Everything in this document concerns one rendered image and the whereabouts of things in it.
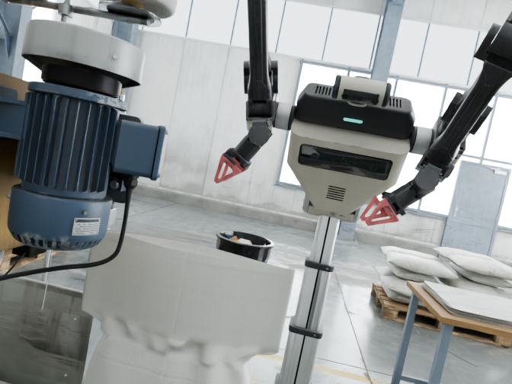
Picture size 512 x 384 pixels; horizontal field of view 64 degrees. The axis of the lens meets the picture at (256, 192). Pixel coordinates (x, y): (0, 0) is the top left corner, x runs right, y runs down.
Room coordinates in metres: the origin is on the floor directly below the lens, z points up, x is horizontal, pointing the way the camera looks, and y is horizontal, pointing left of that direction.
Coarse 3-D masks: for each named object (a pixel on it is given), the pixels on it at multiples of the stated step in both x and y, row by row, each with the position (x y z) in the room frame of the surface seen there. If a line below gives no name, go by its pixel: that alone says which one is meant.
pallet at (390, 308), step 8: (376, 288) 4.51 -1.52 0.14; (376, 296) 4.39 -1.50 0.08; (384, 296) 4.22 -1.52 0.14; (376, 304) 4.30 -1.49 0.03; (384, 304) 3.97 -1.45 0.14; (392, 304) 4.00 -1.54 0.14; (400, 304) 4.06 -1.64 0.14; (408, 304) 4.13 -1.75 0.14; (384, 312) 3.96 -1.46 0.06; (392, 312) 3.95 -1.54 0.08; (416, 312) 3.92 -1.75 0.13; (424, 312) 3.94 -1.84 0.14; (392, 320) 3.94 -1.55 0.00; (400, 320) 3.94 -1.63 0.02; (432, 328) 3.90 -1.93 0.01; (440, 328) 3.88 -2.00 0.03; (464, 336) 3.86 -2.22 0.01; (472, 336) 3.88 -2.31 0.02; (496, 336) 3.82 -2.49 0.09; (496, 344) 3.82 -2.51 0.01; (504, 344) 3.81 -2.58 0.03
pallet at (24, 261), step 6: (6, 252) 3.30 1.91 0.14; (54, 252) 3.93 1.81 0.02; (6, 258) 3.21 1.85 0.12; (24, 258) 3.59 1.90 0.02; (30, 258) 3.62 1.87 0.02; (36, 258) 3.64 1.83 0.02; (42, 258) 3.73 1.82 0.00; (0, 264) 3.15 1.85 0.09; (6, 264) 3.23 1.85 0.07; (12, 264) 3.38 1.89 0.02; (18, 264) 3.41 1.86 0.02; (24, 264) 3.47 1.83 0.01; (0, 270) 3.16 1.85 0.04; (6, 270) 3.24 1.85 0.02
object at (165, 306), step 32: (96, 256) 0.96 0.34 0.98; (128, 256) 0.94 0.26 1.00; (160, 256) 0.91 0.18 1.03; (192, 256) 0.90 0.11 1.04; (224, 256) 0.99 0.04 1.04; (96, 288) 0.96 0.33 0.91; (128, 288) 0.94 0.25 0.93; (160, 288) 0.91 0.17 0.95; (192, 288) 0.90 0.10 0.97; (224, 288) 0.91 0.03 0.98; (256, 288) 0.93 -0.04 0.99; (288, 288) 0.93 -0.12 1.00; (128, 320) 0.93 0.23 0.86; (160, 320) 0.91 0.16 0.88; (192, 320) 0.90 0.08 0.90; (224, 320) 0.91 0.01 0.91; (256, 320) 0.93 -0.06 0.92; (96, 352) 0.93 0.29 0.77; (128, 352) 0.91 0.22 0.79; (160, 352) 0.90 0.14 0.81; (192, 352) 0.92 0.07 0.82; (224, 352) 0.91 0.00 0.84; (256, 352) 0.93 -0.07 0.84
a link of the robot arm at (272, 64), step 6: (270, 60) 1.22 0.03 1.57; (276, 60) 1.23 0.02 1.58; (246, 66) 1.21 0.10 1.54; (270, 66) 1.21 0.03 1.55; (276, 66) 1.21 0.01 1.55; (246, 72) 1.22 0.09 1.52; (276, 72) 1.22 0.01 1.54; (246, 78) 1.23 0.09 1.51; (276, 78) 1.22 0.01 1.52; (246, 84) 1.23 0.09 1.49; (276, 84) 1.23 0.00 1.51; (246, 90) 1.24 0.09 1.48; (276, 90) 1.24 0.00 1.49
